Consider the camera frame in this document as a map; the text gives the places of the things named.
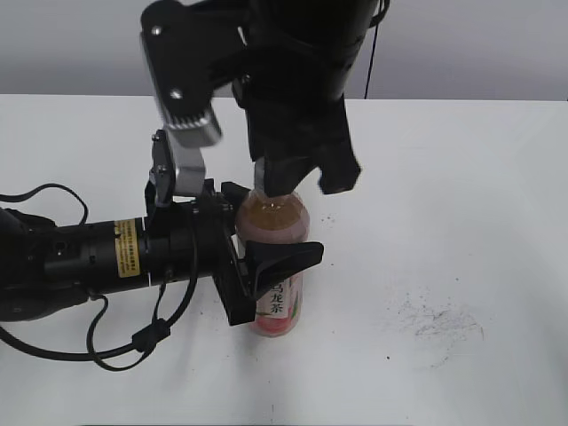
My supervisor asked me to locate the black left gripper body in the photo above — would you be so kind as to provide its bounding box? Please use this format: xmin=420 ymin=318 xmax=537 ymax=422
xmin=144 ymin=180 xmax=256 ymax=327

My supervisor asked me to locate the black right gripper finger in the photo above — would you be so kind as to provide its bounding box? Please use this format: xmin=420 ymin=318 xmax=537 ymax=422
xmin=254 ymin=154 xmax=317 ymax=197
xmin=318 ymin=144 xmax=361 ymax=194

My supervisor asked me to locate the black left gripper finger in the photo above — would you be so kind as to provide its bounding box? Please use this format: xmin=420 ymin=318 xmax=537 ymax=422
xmin=221 ymin=181 xmax=249 ymax=217
xmin=244 ymin=241 xmax=324 ymax=301

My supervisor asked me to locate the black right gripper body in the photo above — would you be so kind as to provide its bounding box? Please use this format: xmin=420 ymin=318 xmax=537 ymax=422
xmin=233 ymin=75 xmax=353 ymax=162

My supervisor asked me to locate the peach oolong tea bottle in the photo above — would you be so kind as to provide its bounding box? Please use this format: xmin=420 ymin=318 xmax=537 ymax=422
xmin=236 ymin=189 xmax=310 ymax=337

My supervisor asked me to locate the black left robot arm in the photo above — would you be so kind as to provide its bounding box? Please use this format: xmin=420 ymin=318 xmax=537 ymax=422
xmin=1 ymin=182 xmax=323 ymax=326

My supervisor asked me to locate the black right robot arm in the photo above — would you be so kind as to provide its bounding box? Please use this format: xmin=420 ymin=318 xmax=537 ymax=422
xmin=233 ymin=1 xmax=379 ymax=197

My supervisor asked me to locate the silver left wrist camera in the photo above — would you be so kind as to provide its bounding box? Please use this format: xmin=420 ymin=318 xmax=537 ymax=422
xmin=149 ymin=129 xmax=206 ymax=207

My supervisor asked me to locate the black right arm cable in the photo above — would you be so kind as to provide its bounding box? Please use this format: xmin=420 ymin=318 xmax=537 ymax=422
xmin=363 ymin=0 xmax=391 ymax=99

